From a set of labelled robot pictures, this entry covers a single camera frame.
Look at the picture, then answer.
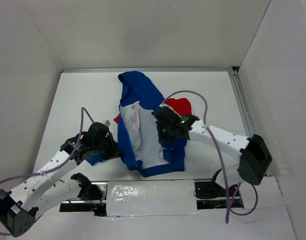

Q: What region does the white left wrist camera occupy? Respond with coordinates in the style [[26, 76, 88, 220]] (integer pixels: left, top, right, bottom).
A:
[[102, 120, 111, 128]]

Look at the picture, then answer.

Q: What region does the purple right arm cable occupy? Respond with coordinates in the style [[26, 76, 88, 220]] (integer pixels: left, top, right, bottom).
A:
[[162, 90, 259, 225]]

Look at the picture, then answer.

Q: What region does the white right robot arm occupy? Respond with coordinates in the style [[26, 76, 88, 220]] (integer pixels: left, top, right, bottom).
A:
[[155, 105, 272, 186]]

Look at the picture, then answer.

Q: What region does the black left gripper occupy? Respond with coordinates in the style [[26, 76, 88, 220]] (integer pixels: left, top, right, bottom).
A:
[[93, 132, 123, 161]]

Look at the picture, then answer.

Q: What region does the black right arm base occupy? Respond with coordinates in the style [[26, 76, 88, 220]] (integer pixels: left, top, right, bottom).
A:
[[192, 169, 245, 210]]

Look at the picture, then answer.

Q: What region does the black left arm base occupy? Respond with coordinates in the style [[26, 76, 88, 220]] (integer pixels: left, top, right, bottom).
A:
[[59, 181, 108, 217]]

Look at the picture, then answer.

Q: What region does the white taped panel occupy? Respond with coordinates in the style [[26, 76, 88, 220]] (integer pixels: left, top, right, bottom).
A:
[[106, 179, 198, 217]]

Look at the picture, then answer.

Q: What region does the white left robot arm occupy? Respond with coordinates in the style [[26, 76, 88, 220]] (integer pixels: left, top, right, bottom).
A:
[[0, 120, 119, 238]]

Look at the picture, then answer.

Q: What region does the blue white red jacket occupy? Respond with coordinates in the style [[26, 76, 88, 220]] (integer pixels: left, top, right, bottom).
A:
[[89, 70, 193, 178]]

